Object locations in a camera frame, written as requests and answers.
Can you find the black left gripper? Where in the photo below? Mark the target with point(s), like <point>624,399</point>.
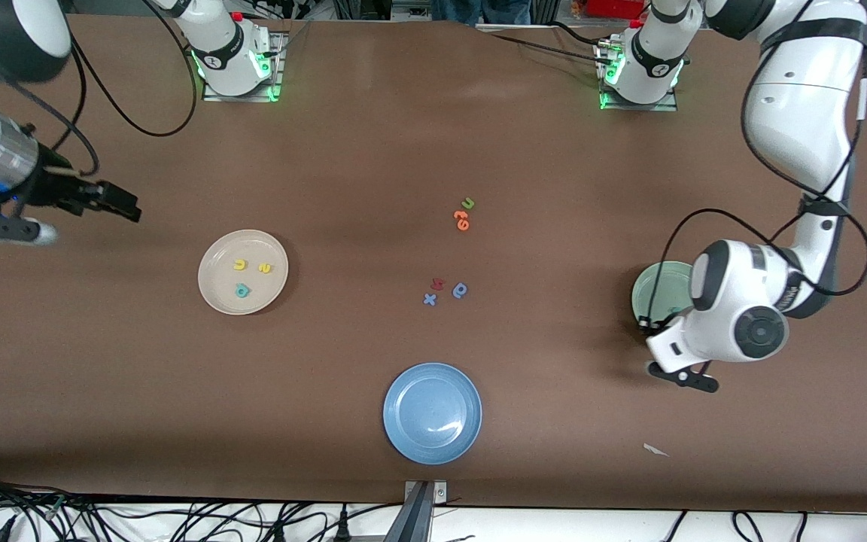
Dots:
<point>649,330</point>

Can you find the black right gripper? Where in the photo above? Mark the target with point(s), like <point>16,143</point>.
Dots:
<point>56,185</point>

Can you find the yellow foam letter u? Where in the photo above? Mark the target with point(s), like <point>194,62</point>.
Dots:
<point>235,265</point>

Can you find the teal foam letter p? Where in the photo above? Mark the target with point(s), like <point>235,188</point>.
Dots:
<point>238,292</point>

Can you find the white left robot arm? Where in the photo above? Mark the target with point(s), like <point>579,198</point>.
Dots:
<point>795,98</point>

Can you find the pale green plate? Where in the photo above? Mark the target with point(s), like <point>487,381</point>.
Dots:
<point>655,290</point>

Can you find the white paper scrap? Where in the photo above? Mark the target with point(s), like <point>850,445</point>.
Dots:
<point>654,449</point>

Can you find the beige brown plate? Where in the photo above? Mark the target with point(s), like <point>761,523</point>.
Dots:
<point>243,272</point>

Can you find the blue foam letter a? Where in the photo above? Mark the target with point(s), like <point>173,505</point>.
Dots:
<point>457,292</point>

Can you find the blue plate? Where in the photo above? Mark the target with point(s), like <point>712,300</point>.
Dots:
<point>432,413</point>

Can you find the red box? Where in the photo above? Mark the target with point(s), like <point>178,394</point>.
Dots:
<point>614,7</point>

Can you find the blue jeans person legs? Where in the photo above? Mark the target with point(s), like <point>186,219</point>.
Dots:
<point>479,9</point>

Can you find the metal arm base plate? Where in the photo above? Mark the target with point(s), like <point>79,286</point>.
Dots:
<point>275,83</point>
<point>670,104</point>

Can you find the grey metal camera post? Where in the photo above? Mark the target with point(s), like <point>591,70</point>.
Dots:
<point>420,512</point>

